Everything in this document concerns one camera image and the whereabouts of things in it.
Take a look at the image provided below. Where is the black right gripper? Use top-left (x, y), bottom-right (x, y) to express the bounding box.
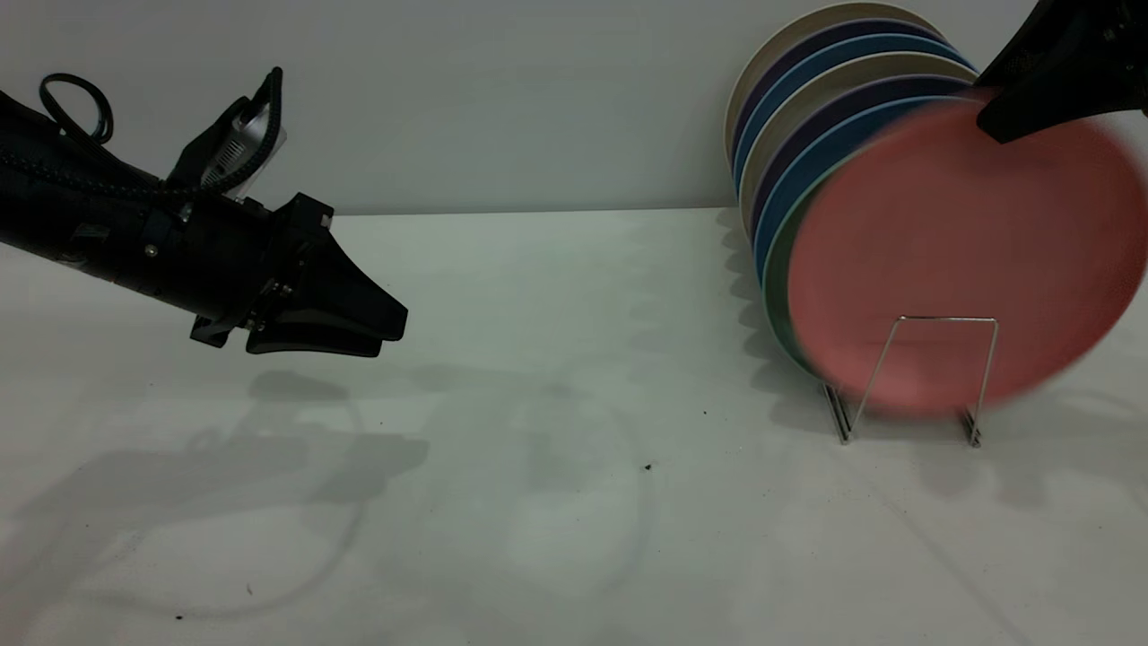
top-left (976, 0), bottom-right (1148, 144)

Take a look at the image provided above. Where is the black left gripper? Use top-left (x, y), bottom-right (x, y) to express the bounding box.
top-left (190, 191), bottom-right (410, 358)

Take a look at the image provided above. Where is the pink plate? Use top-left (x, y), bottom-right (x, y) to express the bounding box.
top-left (787, 94), bottom-right (1148, 418)

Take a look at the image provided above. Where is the purple plate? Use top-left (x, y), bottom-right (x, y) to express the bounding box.
top-left (731, 19), bottom-right (949, 173)
top-left (752, 74), bottom-right (977, 241)

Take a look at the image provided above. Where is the beige plate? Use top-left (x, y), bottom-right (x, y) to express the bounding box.
top-left (740, 52), bottom-right (980, 236)
top-left (724, 2), bottom-right (943, 164)

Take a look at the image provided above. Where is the blue plate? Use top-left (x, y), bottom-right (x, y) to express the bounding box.
top-left (735, 34), bottom-right (976, 194)
top-left (756, 95), bottom-right (947, 281)

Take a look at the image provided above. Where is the green plate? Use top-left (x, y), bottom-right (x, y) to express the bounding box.
top-left (762, 157), bottom-right (853, 380)

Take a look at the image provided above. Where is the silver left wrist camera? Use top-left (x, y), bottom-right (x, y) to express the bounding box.
top-left (166, 70), bottom-right (289, 195)

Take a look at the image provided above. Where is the black braided camera cable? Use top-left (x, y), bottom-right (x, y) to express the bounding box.
top-left (0, 66), bottom-right (284, 200)

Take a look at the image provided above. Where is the metal wire plate rack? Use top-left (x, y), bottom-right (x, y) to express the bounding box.
top-left (823, 315), bottom-right (1000, 448)

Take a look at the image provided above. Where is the thin black looped cable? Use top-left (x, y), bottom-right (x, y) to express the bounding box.
top-left (39, 73), bottom-right (115, 145)

